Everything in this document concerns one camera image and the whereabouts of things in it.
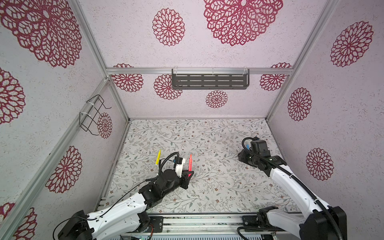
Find pink highlighter pen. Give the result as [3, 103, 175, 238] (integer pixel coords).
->
[188, 154, 193, 177]

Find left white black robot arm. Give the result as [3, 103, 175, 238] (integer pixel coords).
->
[55, 169, 194, 240]

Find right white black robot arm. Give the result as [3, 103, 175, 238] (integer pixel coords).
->
[237, 137, 348, 240]

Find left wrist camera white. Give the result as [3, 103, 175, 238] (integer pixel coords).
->
[175, 158, 186, 178]

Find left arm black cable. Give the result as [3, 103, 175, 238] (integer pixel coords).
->
[157, 151, 181, 176]

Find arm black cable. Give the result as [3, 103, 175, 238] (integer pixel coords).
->
[157, 151, 181, 176]
[241, 137, 344, 240]

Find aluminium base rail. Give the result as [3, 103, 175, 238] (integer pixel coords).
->
[98, 212, 271, 238]

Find dark grey wall shelf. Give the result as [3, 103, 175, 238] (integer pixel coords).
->
[171, 69, 250, 90]

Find black wire wall basket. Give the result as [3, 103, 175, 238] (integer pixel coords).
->
[79, 95, 113, 139]

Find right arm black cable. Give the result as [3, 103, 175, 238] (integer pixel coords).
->
[241, 137, 344, 240]

